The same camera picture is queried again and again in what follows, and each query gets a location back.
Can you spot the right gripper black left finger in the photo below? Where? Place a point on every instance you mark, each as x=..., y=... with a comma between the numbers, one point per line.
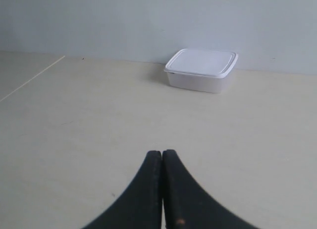
x=140, y=205

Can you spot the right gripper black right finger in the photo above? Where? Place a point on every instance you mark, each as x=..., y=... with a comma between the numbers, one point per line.
x=187, y=205

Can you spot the white lidded plastic box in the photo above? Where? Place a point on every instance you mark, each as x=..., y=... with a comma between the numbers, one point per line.
x=201, y=70

